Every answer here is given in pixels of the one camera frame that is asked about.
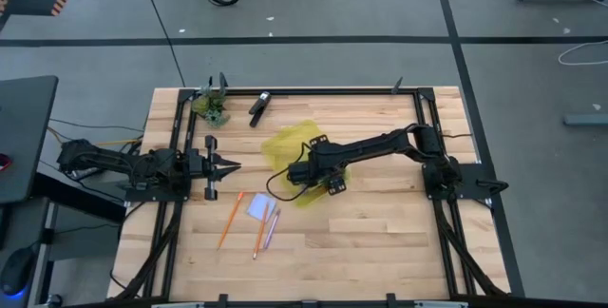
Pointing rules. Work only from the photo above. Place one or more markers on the yellow translucent pencil case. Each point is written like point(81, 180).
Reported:
point(290, 141)

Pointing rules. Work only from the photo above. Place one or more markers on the black frame clamp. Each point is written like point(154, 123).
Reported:
point(222, 300)
point(390, 300)
point(396, 85)

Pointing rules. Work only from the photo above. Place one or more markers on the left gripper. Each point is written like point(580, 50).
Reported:
point(211, 189)

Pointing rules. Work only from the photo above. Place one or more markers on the small potted succulent plant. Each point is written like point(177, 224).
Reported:
point(214, 113)

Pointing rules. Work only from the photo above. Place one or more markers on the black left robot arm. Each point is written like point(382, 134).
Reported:
point(142, 163)

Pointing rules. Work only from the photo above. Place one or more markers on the small red object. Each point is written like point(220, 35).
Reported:
point(4, 161)

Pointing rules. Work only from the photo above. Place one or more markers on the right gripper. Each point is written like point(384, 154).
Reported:
point(332, 165)

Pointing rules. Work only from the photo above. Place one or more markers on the silver frame bracket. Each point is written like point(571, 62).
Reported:
point(178, 305)
point(442, 304)

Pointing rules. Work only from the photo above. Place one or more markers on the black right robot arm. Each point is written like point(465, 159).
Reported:
point(380, 144)

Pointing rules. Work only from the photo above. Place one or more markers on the purple pencil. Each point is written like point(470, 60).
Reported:
point(271, 229)

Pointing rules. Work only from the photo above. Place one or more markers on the blue sticky note pad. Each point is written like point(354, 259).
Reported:
point(256, 205)

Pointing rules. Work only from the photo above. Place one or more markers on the black hole punch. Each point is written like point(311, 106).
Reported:
point(259, 108)

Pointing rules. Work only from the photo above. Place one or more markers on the black computer mouse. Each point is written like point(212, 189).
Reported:
point(16, 270)

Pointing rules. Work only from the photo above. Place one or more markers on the dark grey desk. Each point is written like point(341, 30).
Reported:
point(24, 132)

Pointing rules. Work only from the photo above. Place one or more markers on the orange pencil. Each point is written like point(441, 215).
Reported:
point(260, 232)
point(230, 221)

